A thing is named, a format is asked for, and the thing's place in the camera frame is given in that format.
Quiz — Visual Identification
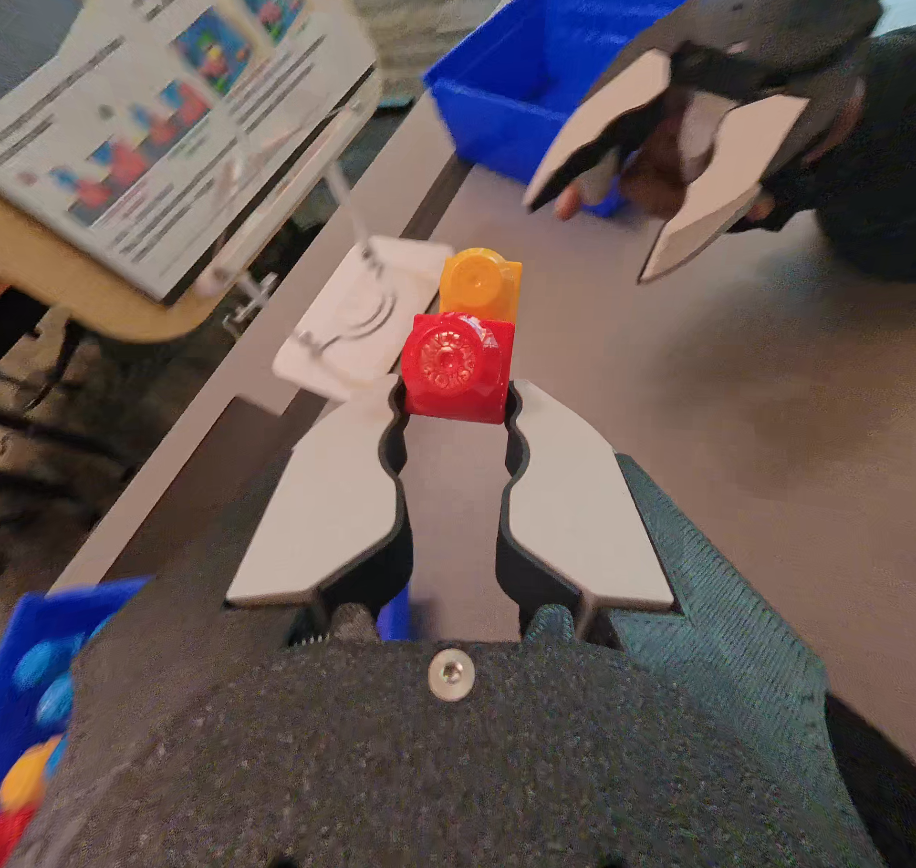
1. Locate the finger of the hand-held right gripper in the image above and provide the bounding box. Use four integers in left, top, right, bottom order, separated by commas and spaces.
522, 49, 674, 214
637, 95, 811, 286

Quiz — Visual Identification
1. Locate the pile of mega blocks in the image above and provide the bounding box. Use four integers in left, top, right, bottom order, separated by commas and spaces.
0, 632, 83, 865

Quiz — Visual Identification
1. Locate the red mega block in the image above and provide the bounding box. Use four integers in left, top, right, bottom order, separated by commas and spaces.
401, 312, 518, 425

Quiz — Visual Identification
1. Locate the person's right forearm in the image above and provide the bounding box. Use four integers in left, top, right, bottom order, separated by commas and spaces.
816, 27, 916, 286

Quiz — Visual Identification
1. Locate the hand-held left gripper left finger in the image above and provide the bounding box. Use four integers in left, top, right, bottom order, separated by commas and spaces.
226, 374, 416, 627

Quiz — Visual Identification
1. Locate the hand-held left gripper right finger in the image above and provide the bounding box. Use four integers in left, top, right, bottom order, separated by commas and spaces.
496, 378, 677, 633

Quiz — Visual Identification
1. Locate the yellow mega block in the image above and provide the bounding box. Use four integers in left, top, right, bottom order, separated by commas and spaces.
438, 247, 523, 325

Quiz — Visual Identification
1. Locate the white document stand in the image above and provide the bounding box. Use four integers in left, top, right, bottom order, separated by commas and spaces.
0, 60, 456, 418

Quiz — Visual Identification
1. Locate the blue plastic bin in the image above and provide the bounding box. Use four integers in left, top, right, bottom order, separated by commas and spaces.
0, 575, 414, 786
422, 0, 709, 219

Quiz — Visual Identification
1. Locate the printed instruction sheet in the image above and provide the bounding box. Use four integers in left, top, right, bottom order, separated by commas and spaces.
0, 0, 380, 304

